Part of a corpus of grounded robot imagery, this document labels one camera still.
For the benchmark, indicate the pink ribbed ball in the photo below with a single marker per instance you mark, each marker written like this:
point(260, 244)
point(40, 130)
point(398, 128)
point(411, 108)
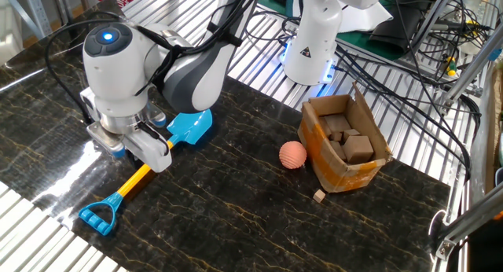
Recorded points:
point(292, 155)

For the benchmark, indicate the tiny loose wooden cube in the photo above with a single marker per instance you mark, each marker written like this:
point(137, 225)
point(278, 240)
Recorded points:
point(319, 195)

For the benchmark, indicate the silver wrist plate blue caps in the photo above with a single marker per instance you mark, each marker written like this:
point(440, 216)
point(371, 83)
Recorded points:
point(103, 140)

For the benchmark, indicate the grey curved metal sheet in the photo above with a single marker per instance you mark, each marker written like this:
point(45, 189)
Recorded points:
point(479, 154)

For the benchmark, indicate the wide wooden block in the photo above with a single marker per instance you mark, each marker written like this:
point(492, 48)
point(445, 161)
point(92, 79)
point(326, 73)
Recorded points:
point(337, 122)

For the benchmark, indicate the metal corner bracket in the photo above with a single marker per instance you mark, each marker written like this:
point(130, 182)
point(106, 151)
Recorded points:
point(445, 249)

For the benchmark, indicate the black fabric pouch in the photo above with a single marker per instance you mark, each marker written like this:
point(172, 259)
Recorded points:
point(401, 28)

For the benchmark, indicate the black marble pattern mat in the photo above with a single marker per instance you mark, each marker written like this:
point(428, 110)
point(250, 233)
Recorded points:
point(236, 225)

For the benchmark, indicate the large wooden cube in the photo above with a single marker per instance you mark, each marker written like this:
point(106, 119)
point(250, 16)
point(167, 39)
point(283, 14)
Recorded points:
point(357, 149)

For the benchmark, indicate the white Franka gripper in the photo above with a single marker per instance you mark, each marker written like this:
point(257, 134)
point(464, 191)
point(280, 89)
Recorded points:
point(153, 156)

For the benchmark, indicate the blue plastic clip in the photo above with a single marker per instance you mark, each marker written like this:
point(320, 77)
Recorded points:
point(495, 55)

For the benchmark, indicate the taped cardboard box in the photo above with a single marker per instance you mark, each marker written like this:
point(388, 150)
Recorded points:
point(330, 170)

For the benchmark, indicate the medium wooden block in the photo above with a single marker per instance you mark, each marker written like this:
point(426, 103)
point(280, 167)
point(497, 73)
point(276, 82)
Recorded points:
point(337, 149)
point(324, 126)

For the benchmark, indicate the small wooden cube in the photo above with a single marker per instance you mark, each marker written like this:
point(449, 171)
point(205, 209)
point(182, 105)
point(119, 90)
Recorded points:
point(351, 134)
point(336, 136)

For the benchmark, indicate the aluminium frame profile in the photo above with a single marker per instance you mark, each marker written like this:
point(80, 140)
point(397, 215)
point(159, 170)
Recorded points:
point(471, 67)
point(432, 20)
point(471, 219)

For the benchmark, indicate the grey metal bar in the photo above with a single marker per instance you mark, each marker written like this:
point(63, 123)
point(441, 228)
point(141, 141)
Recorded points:
point(15, 8)

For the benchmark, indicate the green desk mat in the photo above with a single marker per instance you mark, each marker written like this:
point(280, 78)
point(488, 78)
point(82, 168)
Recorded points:
point(365, 46)

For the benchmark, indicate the blue yellow toy shovel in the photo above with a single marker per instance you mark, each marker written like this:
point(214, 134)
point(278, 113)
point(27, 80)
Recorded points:
point(188, 126)

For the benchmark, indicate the perforated grey metal rail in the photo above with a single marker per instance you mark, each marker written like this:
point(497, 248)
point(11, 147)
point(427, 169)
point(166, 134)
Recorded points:
point(37, 12)

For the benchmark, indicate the white paper sheet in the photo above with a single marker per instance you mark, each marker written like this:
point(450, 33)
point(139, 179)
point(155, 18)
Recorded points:
point(369, 18)

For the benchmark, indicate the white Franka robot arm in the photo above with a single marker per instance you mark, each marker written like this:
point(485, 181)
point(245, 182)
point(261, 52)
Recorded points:
point(118, 75)

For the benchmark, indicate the yellow green screwdriver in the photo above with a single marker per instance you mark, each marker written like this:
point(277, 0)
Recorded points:
point(451, 65)

